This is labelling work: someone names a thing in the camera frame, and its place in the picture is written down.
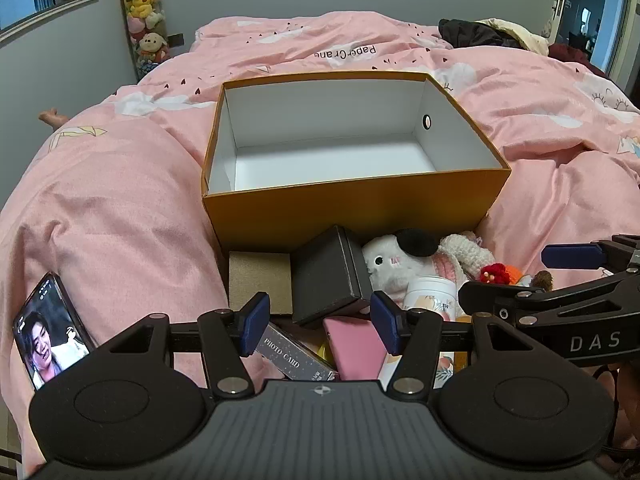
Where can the pink printed blanket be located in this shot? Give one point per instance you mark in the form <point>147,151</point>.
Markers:
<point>125,210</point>

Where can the column of stuffed toys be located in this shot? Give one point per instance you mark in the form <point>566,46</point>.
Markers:
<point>142,10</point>

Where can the orange cardboard box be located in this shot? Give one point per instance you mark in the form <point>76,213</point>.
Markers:
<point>350,205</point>

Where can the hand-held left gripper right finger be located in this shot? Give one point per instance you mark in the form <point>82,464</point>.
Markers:
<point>385,327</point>

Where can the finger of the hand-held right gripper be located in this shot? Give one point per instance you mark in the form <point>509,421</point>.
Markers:
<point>480,296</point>
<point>570,256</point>

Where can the cream cloth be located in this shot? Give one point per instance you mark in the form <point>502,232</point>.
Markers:
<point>520,32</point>

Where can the dark card box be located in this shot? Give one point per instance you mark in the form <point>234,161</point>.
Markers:
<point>290,355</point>

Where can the dark red cloth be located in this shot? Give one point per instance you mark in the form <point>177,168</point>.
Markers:
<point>570,55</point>

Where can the dark clothing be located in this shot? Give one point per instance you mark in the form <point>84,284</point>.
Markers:
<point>475,35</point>

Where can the white plush toy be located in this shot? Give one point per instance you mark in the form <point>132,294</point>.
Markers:
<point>390,265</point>

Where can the small gold brown box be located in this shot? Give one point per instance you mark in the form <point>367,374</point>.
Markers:
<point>260,280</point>

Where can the floral print box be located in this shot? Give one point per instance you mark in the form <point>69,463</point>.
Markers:
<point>447,370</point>

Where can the red and orange knitted flower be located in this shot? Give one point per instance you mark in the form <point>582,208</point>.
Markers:
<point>495,272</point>

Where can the small brown plush toy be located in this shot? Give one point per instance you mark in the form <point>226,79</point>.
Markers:
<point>542,279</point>

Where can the crocheted bunny toy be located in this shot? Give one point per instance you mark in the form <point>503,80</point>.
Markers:
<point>460,250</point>

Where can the person's right forearm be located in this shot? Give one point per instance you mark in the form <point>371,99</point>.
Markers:
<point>627,410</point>

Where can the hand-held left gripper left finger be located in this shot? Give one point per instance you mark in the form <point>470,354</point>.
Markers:
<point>255,324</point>

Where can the smartphone with lit screen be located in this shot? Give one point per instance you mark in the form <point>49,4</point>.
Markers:
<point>50,345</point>

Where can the white printed jar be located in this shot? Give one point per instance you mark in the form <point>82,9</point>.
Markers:
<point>430,300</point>

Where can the small black box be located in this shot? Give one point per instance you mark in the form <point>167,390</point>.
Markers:
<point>325,280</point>

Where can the glass door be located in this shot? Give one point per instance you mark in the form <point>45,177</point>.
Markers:
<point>590,10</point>

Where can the pink case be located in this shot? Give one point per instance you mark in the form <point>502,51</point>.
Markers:
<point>355,350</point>

